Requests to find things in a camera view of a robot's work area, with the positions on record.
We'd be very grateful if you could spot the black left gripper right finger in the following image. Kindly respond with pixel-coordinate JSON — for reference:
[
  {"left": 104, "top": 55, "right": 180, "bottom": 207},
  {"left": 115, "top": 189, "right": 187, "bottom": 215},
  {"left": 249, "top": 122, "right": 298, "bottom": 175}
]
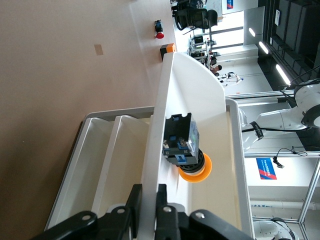
[{"left": 154, "top": 183, "right": 254, "bottom": 240}]

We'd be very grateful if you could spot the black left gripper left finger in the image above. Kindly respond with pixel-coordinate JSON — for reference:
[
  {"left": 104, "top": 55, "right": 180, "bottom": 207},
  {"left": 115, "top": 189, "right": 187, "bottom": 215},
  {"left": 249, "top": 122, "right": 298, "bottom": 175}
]
[{"left": 29, "top": 183, "right": 144, "bottom": 240}]

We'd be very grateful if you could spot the orange push button switch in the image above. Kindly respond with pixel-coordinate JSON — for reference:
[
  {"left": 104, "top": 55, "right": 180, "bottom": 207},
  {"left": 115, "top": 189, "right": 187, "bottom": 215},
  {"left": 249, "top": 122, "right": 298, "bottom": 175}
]
[{"left": 161, "top": 112, "right": 213, "bottom": 184}]

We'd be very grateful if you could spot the white plastic drawer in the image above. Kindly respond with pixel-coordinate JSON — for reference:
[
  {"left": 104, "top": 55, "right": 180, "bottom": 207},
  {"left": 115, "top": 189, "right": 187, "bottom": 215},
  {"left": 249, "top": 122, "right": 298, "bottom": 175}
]
[
  {"left": 141, "top": 51, "right": 242, "bottom": 240},
  {"left": 94, "top": 114, "right": 153, "bottom": 217},
  {"left": 52, "top": 116, "right": 119, "bottom": 224}
]

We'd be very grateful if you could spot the white drawer cabinet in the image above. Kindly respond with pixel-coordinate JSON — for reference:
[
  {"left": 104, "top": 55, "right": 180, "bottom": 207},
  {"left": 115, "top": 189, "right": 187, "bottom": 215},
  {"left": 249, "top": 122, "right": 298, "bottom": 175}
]
[{"left": 44, "top": 97, "right": 256, "bottom": 240}]

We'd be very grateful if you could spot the black office chair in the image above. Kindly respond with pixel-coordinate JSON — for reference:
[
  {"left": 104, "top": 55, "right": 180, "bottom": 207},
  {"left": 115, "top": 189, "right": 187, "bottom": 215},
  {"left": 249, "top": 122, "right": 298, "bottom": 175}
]
[{"left": 174, "top": 8, "right": 219, "bottom": 33}]

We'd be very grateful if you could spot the blue wall sign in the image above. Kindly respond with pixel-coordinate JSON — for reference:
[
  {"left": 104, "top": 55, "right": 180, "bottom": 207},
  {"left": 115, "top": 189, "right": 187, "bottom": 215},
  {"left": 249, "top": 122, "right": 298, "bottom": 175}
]
[{"left": 255, "top": 156, "right": 278, "bottom": 181}]

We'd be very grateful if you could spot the black right arm strap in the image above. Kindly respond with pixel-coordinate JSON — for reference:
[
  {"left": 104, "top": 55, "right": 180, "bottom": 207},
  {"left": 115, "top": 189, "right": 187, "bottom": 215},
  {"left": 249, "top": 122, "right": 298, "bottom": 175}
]
[{"left": 249, "top": 120, "right": 265, "bottom": 140}]

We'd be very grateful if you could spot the aluminium frame profile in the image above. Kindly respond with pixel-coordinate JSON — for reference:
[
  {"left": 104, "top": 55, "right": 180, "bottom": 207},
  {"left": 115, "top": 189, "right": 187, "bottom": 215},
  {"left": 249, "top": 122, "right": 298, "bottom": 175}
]
[{"left": 298, "top": 154, "right": 320, "bottom": 226}]

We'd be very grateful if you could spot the orange button enclosure box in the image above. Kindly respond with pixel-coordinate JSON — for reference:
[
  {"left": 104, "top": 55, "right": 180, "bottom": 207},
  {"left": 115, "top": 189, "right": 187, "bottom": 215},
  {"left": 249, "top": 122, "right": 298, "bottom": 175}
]
[{"left": 159, "top": 42, "right": 178, "bottom": 61}]

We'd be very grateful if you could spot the red push button switch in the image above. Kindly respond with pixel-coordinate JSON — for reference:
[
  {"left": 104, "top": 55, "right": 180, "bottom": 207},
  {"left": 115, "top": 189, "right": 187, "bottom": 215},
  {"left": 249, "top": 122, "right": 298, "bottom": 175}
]
[{"left": 153, "top": 19, "right": 165, "bottom": 40}]

